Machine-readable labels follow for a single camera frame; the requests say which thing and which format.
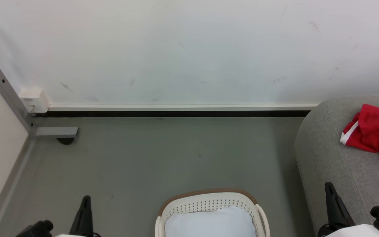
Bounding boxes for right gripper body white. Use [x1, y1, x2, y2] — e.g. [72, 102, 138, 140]
[318, 224, 379, 237]

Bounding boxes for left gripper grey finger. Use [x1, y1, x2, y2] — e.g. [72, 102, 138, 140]
[69, 195, 94, 237]

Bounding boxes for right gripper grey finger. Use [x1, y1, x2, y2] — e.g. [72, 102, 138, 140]
[324, 182, 355, 228]

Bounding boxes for red garment with white stripes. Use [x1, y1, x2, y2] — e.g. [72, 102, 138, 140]
[340, 103, 379, 167]

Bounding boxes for white perforated laundry basket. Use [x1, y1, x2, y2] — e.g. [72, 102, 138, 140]
[155, 189, 271, 237]

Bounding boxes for grey fabric sofa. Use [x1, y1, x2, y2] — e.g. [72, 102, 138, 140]
[294, 95, 379, 237]

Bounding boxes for light blue folded cloth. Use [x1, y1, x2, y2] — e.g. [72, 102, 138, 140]
[165, 206, 257, 237]

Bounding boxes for white plastic box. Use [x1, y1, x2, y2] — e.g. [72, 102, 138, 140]
[19, 87, 49, 114]

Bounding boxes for white and black baseboard strip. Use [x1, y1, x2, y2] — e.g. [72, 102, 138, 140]
[32, 104, 318, 118]

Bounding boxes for grey metal frame post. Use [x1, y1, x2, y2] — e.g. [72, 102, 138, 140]
[0, 67, 79, 138]

